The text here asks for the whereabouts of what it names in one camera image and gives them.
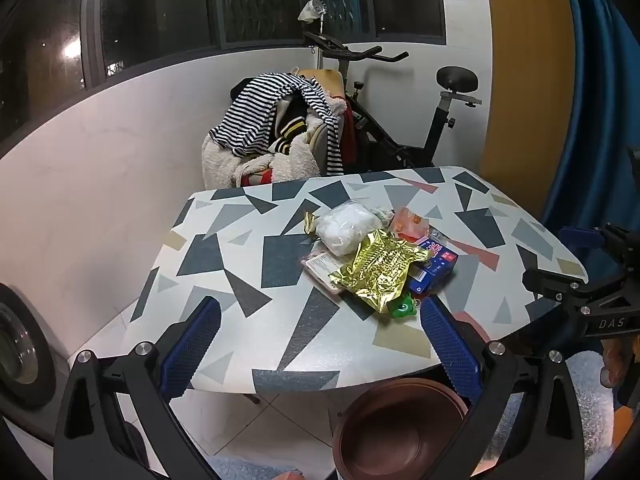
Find person's right hand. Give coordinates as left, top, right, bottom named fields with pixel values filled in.
left=600, top=337, right=635, bottom=392

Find green plastic wrapper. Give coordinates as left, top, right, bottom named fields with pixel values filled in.
left=389, top=294, right=420, bottom=319

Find white plastic bag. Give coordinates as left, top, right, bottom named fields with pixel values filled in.
left=316, top=202, right=383, bottom=256

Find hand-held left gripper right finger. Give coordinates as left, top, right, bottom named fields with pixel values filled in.
left=420, top=297, right=616, bottom=480

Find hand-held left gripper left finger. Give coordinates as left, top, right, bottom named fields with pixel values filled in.
left=52, top=295, right=223, bottom=480

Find red cloth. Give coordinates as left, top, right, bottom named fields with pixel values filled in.
left=342, top=107, right=358, bottom=161

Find dark framed window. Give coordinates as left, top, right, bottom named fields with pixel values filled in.
left=0, top=0, right=446, bottom=131

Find wooden chair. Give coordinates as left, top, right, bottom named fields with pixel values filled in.
left=295, top=67, right=351, bottom=176

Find black white striped shirt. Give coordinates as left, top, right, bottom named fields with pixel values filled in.
left=209, top=73, right=346, bottom=177

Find brown round bin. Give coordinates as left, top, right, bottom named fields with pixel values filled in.
left=332, top=379, right=471, bottom=480

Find washing machine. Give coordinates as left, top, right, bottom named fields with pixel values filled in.
left=0, top=282, right=58, bottom=446

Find white fleece garment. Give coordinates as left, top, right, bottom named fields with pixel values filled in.
left=201, top=105, right=351, bottom=188

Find person's fleece robe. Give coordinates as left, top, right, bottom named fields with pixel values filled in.
left=210, top=455, right=331, bottom=480

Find black exercise bike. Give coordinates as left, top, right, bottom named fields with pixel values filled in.
left=302, top=30, right=483, bottom=171

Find wooden door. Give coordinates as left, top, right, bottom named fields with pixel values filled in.
left=480, top=0, right=578, bottom=196

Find white bag on handlebar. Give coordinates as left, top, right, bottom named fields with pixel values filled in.
left=298, top=0, right=327, bottom=23

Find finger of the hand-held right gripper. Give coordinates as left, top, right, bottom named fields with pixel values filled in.
left=559, top=221, right=640, bottom=272
left=522, top=267, right=601, bottom=311

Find gold foil packet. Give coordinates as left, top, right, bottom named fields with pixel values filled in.
left=329, top=229, right=435, bottom=315

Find blue curtain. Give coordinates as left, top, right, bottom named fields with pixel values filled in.
left=540, top=0, right=640, bottom=241

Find orange plastic bag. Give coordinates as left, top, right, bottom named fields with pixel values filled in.
left=390, top=206, right=430, bottom=240

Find blue cardboard box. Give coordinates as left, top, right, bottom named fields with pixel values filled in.
left=406, top=237, right=458, bottom=295

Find black yellow-striped garment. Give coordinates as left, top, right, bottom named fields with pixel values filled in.
left=267, top=95, right=321, bottom=156

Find clear pink-edged packet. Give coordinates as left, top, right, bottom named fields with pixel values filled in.
left=301, top=252, right=351, bottom=295

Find person's right forearm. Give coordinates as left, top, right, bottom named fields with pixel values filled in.
left=565, top=350, right=636, bottom=466

